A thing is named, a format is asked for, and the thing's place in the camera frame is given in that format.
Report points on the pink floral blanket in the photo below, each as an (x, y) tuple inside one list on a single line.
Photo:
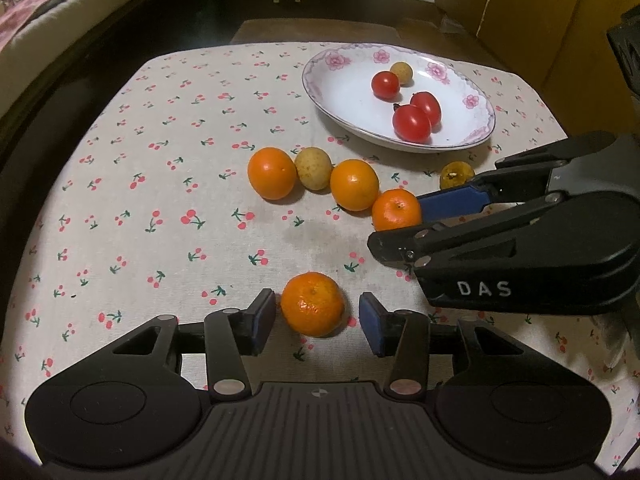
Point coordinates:
[(30, 15)]

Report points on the small orange mandarin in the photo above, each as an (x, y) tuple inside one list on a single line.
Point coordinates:
[(312, 304), (271, 173), (354, 184), (396, 210)]

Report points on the yellow wooden wardrobe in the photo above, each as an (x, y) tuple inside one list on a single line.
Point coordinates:
[(525, 10)]

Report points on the beige bed mattress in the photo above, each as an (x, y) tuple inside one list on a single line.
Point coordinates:
[(100, 20)]

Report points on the white floral plate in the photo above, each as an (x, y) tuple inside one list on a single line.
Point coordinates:
[(350, 95)]

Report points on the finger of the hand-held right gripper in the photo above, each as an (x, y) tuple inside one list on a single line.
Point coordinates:
[(400, 247), (450, 202)]

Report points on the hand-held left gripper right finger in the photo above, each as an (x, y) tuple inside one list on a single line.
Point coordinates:
[(370, 325)]

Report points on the red cherry tomato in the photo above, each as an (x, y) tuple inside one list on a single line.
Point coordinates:
[(427, 105), (385, 85), (411, 123)]

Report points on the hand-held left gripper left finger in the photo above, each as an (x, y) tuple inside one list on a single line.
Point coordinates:
[(263, 322)]

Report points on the cherry print tablecloth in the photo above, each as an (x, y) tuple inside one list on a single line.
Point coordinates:
[(150, 260)]

